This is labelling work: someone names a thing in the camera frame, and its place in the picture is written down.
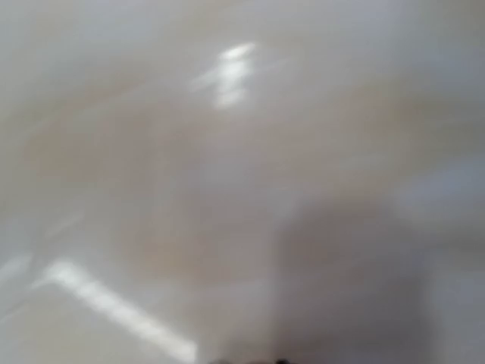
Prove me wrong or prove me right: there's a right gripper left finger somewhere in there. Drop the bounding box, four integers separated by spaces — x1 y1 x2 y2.
210 358 235 364

